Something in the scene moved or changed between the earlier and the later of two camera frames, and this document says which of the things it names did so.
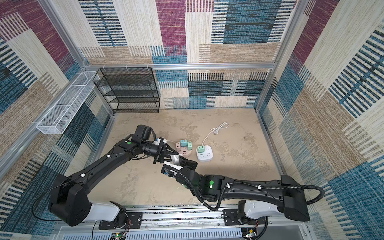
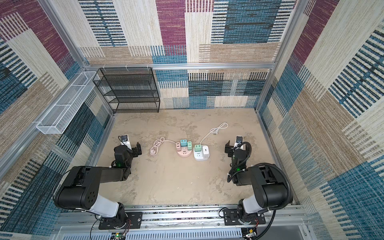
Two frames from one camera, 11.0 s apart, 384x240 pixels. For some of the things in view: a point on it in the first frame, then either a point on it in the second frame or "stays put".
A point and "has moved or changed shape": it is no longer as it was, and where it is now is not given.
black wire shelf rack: [129, 90] stays put
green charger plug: [201, 149] has moved or changed shape
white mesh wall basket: [58, 118] stays put
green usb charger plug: [189, 145] stays put
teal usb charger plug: [183, 143] stays put
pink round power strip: [185, 152] stays put
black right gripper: [186, 162] → [228, 149]
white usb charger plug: [175, 158] → [205, 149]
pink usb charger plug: [178, 146] stays put
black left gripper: [161, 151] → [135, 153]
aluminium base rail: [185, 222] stays put
